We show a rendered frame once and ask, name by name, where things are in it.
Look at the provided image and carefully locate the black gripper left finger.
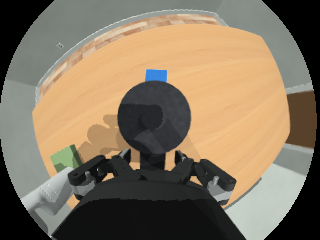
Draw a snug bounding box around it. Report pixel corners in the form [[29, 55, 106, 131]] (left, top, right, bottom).
[[67, 148, 141, 201]]

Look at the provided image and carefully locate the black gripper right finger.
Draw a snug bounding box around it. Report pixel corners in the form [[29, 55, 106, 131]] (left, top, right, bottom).
[[162, 150, 237, 206]]

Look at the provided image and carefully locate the blue kettle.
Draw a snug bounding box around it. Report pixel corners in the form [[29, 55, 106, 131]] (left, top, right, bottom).
[[117, 69, 191, 171]]

